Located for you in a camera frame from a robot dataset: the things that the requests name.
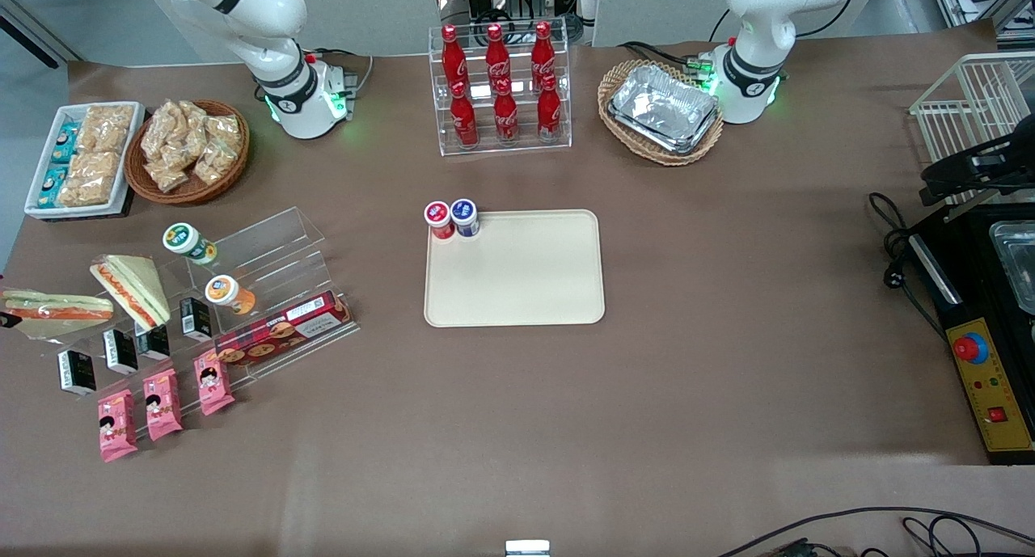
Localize clear acrylic bottle rack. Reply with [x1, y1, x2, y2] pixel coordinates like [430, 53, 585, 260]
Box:
[429, 19, 572, 157]

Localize black sealing machine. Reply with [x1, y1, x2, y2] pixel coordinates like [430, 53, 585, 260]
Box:
[906, 205, 1035, 466]

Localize long black cable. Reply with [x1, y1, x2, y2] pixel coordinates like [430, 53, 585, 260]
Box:
[716, 506, 1035, 557]

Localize red cookie box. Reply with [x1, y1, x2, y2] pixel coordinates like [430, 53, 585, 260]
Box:
[214, 291, 354, 368]

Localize orange lid small can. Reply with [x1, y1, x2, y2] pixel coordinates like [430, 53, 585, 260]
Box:
[204, 274, 256, 315]

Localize looped black cable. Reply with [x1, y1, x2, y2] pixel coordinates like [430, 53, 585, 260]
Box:
[902, 515, 1035, 557]

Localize white rectangular snack tray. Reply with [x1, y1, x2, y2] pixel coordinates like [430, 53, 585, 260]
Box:
[24, 102, 146, 218]

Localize red cola bottle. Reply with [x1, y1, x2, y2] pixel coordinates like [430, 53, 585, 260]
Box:
[493, 78, 520, 146]
[484, 23, 512, 87]
[537, 74, 563, 144]
[530, 21, 557, 85]
[441, 24, 470, 89]
[450, 80, 479, 149]

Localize brown wicker snack basket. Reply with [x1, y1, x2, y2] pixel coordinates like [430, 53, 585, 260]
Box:
[125, 99, 251, 206]

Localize white wire basket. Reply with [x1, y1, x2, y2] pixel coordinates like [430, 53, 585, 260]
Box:
[910, 52, 1035, 210]

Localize light wicker basket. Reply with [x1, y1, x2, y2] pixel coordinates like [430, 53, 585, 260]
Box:
[598, 59, 725, 167]

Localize silver foil tray stack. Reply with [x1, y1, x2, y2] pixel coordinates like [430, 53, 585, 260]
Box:
[608, 64, 720, 155]

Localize small black carton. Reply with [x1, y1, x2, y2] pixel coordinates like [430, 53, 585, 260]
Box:
[134, 324, 171, 361]
[179, 297, 213, 341]
[102, 329, 138, 375]
[57, 349, 96, 396]

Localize teal snack packet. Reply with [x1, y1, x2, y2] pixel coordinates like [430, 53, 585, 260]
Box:
[36, 165, 70, 210]
[50, 122, 80, 166]

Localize pink snack packet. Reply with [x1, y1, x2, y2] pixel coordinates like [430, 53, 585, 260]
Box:
[194, 352, 235, 416]
[143, 369, 184, 441]
[97, 390, 138, 463]

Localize triangle sandwich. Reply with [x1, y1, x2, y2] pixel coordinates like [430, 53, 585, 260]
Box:
[89, 254, 172, 331]
[0, 289, 116, 341]

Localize clear container in machine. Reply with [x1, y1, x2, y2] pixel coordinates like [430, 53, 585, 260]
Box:
[990, 221, 1035, 315]

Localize crispy rice snack pack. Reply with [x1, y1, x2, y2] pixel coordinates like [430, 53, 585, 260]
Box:
[77, 104, 135, 154]
[57, 151, 122, 208]

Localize clear bag of crackers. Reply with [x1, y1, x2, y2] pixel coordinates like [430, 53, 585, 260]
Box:
[146, 159, 191, 194]
[206, 114, 242, 150]
[192, 141, 235, 186]
[178, 100, 209, 158]
[142, 103, 184, 166]

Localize beige plastic tray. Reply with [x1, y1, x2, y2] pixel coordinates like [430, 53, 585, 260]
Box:
[424, 209, 606, 328]

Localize green lid small can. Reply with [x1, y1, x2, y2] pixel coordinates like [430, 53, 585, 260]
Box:
[162, 222, 218, 265]

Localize blue lid small can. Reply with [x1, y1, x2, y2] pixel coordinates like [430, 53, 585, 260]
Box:
[450, 198, 481, 238]

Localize black arm base cables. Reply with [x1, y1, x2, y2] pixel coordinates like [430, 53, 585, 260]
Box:
[619, 41, 714, 81]

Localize red lid small can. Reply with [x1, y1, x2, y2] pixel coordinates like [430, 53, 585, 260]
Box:
[424, 200, 455, 240]

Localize black machine press handle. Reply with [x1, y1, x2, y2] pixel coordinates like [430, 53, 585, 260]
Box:
[919, 133, 1035, 208]

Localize grey arm base cables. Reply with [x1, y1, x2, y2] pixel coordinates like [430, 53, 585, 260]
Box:
[307, 49, 374, 123]

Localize black power cable with plug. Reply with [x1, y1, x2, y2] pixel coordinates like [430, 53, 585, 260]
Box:
[868, 192, 947, 340]

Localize clear acrylic tiered stand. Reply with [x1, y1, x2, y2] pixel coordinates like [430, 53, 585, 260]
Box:
[36, 207, 361, 441]

